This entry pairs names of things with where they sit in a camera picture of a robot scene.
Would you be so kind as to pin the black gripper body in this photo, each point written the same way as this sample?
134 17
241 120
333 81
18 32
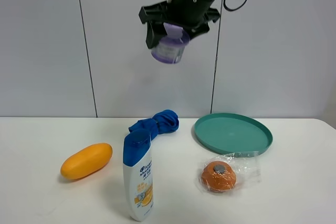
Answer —
176 12

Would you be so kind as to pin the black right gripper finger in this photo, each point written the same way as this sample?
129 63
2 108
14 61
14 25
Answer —
202 27

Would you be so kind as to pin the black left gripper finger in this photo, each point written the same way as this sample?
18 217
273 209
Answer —
155 32

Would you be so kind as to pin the purple air freshener can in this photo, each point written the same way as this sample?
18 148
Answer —
171 47

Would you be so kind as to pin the blue folded cloth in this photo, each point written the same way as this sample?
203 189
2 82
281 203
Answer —
163 122

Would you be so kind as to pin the teal round plate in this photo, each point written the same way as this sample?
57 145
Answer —
225 133

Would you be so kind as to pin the white blue shampoo bottle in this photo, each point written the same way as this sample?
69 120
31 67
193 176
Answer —
137 173

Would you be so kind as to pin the orange bun in plastic bag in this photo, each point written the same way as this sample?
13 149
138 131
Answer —
229 172

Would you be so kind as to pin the orange yellow mango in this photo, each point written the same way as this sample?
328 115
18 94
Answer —
86 161

